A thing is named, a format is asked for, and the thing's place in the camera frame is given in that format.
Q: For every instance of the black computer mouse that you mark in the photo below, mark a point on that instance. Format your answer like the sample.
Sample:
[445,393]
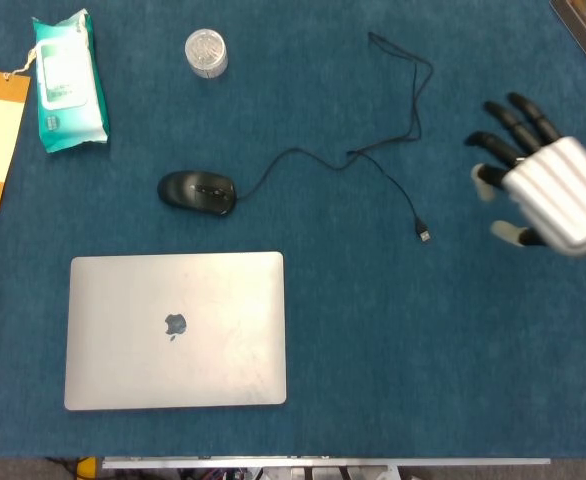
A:
[195,192]

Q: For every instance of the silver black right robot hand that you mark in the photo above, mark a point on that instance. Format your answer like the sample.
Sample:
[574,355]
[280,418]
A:
[558,195]

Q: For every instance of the clear round plastic container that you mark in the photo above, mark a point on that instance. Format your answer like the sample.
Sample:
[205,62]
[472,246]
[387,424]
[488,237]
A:
[206,52]

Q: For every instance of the yellow object under table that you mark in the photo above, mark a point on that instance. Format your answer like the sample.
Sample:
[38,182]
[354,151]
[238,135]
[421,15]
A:
[85,470]

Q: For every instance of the green wet wipes pack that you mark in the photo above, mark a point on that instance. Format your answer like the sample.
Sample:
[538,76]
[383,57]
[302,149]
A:
[70,85]

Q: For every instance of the metal table frame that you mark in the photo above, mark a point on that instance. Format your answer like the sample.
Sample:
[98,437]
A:
[323,464]

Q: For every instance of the silver laptop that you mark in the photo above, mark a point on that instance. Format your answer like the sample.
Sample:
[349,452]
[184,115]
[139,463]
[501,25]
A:
[173,330]

